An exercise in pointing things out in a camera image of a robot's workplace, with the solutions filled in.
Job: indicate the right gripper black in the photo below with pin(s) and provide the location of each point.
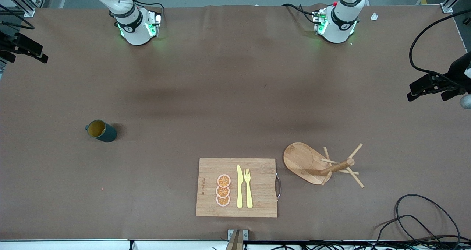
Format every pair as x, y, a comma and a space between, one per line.
7, 43

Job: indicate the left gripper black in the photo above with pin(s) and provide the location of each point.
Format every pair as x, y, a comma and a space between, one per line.
454, 75

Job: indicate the teal cup with yellow inside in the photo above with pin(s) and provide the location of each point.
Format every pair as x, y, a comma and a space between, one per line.
105, 132

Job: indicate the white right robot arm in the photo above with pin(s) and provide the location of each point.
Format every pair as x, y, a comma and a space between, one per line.
134, 29

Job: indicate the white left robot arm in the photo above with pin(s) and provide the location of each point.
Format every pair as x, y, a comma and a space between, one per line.
338, 25

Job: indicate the wooden cup rack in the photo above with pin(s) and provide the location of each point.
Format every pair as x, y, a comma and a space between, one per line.
303, 161

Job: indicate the white paper scrap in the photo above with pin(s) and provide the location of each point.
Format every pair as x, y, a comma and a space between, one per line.
374, 16

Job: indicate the brown table cover sheet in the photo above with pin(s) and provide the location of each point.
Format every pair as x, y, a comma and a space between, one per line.
147, 187

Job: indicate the wooden cutting board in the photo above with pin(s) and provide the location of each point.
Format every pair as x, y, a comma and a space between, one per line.
257, 191

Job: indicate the yellow plastic fork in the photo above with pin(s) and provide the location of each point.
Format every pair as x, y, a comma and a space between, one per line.
249, 194

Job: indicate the yellow plastic knife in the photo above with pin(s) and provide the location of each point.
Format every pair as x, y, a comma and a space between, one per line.
239, 191

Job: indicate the orange slice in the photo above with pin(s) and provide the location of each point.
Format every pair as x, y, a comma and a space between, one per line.
224, 180

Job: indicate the aluminium profile bracket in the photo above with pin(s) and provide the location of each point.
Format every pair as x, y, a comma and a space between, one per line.
237, 239

